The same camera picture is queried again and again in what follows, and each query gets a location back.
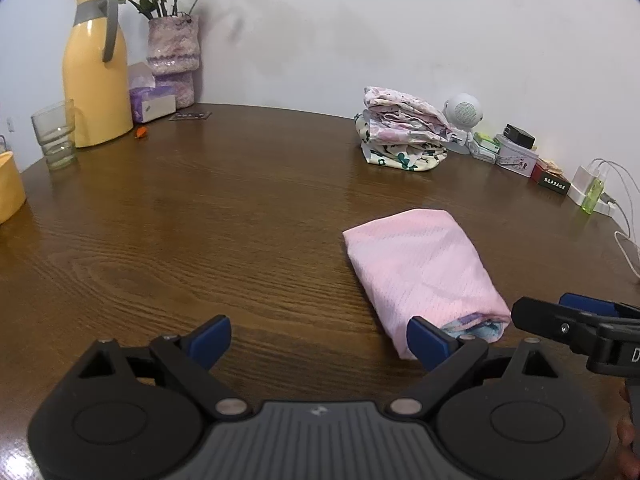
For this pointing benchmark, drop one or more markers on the dark red box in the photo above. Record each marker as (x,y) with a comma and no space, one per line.
(552,181)

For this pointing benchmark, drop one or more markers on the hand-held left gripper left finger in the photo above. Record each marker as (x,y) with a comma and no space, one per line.
(212,341)

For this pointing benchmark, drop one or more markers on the purple tissue pack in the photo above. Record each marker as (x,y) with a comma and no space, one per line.
(150,100)

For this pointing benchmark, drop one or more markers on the white printed tin box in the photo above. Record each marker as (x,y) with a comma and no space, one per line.
(515,160)

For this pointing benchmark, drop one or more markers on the purple knitted vase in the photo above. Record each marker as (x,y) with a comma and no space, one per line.
(174,55)

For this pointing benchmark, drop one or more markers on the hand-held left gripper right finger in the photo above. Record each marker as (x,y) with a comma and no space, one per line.
(427,342)

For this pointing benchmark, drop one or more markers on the white floral folded cloth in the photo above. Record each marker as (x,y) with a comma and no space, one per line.
(400,157)

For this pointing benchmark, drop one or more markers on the white charger block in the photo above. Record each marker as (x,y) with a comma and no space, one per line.
(580,180)

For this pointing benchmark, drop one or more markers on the black power adapter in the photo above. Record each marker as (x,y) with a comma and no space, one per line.
(519,136)

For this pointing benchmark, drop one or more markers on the person's right hand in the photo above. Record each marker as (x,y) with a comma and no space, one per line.
(626,435)

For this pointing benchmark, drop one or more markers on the yellow thermos jug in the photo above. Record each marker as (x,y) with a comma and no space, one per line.
(97,85)

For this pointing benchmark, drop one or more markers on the green liquid bottle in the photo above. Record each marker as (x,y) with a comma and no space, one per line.
(593,192)

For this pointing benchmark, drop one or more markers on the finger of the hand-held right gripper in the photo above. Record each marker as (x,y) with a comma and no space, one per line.
(550,321)
(592,305)

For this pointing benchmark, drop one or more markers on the small orange scrap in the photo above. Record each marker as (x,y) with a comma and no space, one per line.
(142,133)

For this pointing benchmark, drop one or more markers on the pink and blue mesh garment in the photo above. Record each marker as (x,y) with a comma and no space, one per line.
(420,265)

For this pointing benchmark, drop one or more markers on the white round speaker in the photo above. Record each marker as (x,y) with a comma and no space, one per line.
(462,112)

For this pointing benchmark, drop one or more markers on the clear drinking glass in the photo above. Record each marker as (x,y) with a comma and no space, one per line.
(54,135)

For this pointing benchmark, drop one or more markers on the yellow cup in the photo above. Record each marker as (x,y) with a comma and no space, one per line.
(9,190)

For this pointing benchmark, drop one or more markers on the pink floral folded cloth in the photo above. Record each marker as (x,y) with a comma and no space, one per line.
(400,110)

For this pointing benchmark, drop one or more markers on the green and white box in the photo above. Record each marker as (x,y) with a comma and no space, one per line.
(485,146)

